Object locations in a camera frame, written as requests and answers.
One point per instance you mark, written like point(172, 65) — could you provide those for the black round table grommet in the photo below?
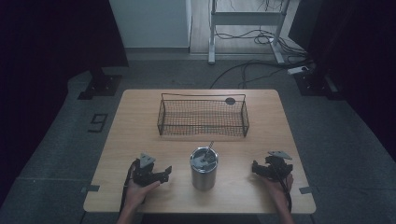
point(230, 100)

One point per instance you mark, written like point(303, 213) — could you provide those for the person's right hand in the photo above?
point(277, 186)

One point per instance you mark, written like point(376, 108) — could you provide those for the black stand base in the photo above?
point(314, 83)
point(101, 85)

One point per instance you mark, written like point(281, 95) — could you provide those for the white power strip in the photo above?
point(298, 70)

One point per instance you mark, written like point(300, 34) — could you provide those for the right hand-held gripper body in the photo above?
point(278, 166)

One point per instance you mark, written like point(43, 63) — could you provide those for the person's left hand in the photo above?
point(137, 193)

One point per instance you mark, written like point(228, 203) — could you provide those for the dark curtain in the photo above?
point(46, 46)
point(358, 46)

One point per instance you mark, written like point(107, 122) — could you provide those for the striped drinking straw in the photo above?
point(209, 149)

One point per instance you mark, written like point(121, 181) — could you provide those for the white metal desk frame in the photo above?
point(246, 18)

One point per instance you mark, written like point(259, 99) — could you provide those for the grey tape piece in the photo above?
point(305, 189)
point(91, 188)

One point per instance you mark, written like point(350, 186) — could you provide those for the steel tumbler with lid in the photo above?
point(204, 174)

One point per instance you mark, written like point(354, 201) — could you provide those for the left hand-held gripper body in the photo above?
point(144, 174)

